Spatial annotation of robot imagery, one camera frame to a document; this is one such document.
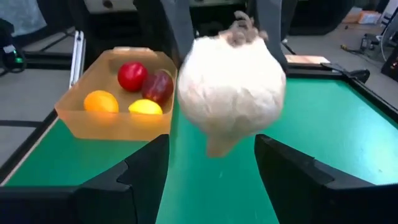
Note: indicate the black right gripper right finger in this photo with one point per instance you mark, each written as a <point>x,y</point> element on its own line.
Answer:
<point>295,193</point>

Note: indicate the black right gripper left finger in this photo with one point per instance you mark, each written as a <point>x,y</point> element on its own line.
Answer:
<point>140,193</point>

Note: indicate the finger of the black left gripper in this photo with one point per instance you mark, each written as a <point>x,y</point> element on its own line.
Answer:
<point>178,28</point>
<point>273,28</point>

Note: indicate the dark red apple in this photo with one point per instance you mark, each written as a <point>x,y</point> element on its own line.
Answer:
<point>158,87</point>

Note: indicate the bright red apple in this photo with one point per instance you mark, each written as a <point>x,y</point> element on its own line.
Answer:
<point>132,76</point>

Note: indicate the white garlic bulb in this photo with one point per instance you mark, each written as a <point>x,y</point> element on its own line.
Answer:
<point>231,87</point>

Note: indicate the yellow lemon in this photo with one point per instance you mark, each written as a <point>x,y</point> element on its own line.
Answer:
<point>145,107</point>

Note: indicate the yellow orange mango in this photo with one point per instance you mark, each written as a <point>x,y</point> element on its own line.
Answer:
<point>101,101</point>

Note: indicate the translucent orange plastic tray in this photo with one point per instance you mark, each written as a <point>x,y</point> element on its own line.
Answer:
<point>102,127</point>

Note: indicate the flat cardboard box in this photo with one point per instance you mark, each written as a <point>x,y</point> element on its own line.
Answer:
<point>362,17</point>

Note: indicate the white flat bar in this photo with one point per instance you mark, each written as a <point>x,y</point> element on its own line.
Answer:
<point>77,59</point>

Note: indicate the light blue patterned cloth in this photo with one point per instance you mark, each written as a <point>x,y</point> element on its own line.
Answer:
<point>21,15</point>

